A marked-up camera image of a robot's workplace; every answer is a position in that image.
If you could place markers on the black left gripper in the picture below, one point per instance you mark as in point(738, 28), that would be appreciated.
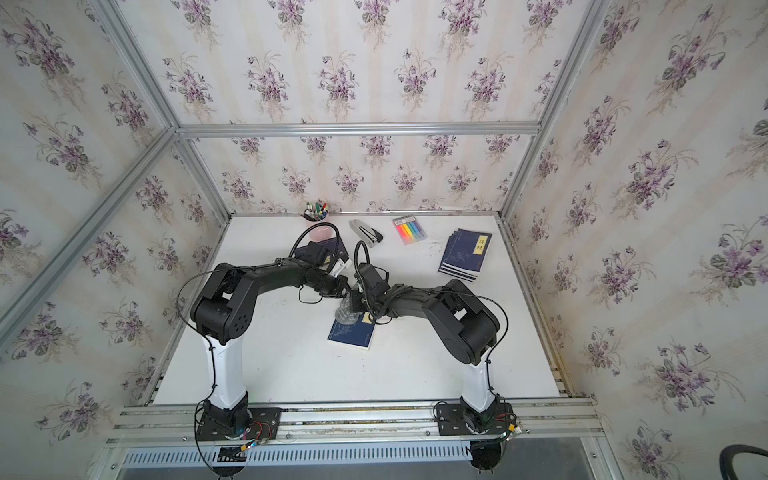
point(339, 284)

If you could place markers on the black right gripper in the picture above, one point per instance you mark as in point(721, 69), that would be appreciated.
point(354, 297)

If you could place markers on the blue book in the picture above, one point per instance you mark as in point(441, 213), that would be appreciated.
point(335, 248)
point(358, 334)
point(464, 254)

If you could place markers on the grey patterned cloth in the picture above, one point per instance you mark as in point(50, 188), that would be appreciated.
point(350, 309)

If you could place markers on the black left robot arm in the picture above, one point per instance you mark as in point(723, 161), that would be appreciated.
point(224, 310)

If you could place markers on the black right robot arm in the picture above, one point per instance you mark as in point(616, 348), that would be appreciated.
point(463, 323)

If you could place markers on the pink pen cup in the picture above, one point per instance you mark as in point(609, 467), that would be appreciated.
point(322, 232)

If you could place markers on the pens in cup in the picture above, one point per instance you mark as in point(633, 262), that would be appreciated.
point(316, 211)

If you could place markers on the grey black stapler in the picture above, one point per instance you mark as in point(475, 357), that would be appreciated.
point(367, 234)

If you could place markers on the colourful highlighter pack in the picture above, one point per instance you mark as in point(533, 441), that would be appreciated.
point(409, 229)

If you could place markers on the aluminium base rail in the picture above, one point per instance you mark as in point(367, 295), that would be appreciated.
point(309, 434)

